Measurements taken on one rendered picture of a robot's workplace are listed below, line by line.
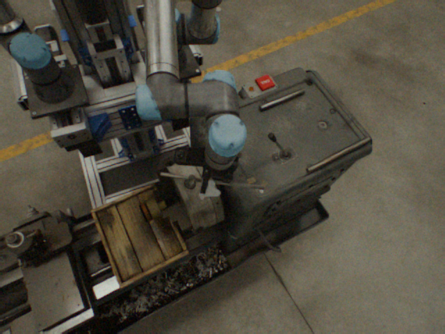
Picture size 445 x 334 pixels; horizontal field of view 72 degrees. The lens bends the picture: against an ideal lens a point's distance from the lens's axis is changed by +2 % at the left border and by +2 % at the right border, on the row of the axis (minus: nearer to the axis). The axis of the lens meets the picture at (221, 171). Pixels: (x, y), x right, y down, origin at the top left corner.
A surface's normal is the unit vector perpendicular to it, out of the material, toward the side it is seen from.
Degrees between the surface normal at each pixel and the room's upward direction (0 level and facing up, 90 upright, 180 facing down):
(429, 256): 0
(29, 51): 7
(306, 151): 0
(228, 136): 10
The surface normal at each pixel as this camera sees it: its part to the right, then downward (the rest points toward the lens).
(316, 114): 0.07, -0.42
